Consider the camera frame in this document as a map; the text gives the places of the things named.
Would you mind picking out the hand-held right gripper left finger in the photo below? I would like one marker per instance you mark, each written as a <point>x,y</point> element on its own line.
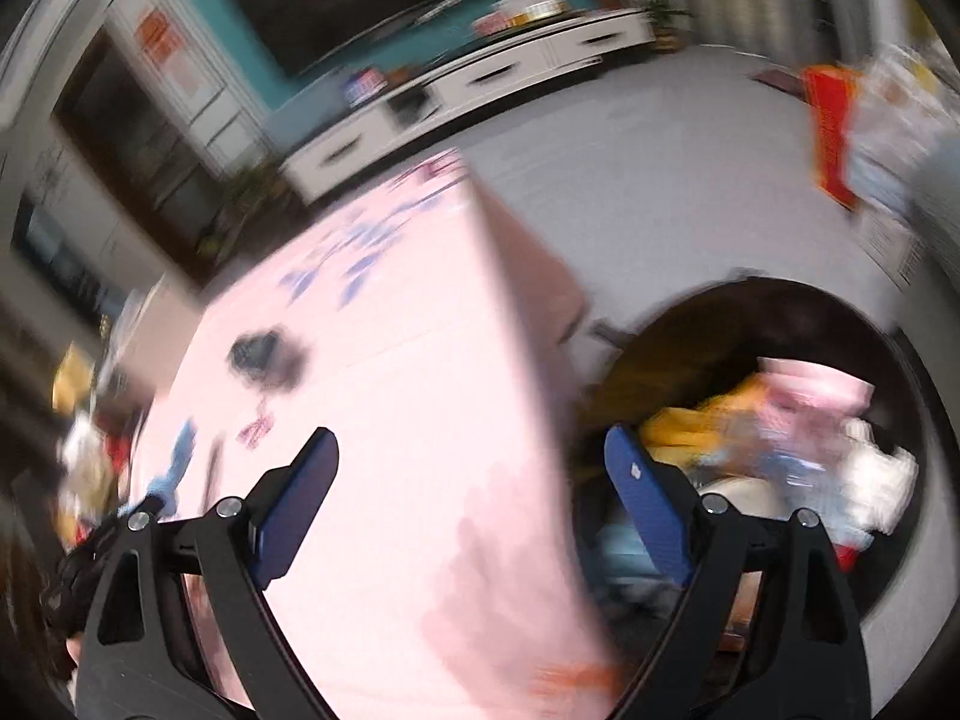
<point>296,502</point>

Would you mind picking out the pink floral tablecloth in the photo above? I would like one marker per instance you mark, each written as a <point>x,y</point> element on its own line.
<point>412,390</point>

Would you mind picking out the white TV cabinet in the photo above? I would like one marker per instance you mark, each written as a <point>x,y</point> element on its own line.
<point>450,90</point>

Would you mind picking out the red wall decoration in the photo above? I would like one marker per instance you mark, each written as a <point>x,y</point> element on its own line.
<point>160,34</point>

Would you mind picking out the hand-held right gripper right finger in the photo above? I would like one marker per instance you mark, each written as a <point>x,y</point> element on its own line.
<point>652,502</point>

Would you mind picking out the clear bluish plastic wrapper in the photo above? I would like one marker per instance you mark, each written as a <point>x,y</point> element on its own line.
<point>176,465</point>

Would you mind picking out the green snack bag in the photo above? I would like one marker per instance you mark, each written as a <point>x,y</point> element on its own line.
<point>262,356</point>

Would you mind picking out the white printed bag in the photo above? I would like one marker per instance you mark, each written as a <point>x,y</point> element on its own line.
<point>900,165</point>

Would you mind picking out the white cardboard box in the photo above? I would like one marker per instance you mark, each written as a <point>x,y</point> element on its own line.
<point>161,337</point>

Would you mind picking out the red paper bag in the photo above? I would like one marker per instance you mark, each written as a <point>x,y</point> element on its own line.
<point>832,127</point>

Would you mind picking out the black round waste bin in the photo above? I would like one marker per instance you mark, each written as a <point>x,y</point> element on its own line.
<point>675,345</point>

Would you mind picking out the boxes on cabinet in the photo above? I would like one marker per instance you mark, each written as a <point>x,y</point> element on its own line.
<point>521,9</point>

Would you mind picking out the red code sign stands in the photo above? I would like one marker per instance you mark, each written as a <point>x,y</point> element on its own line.
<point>365,86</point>

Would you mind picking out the pink red-print plastic package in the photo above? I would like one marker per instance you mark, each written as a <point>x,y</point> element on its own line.
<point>817,386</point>

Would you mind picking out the yellow cloth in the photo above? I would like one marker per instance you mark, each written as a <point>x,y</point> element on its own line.
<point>71,379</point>

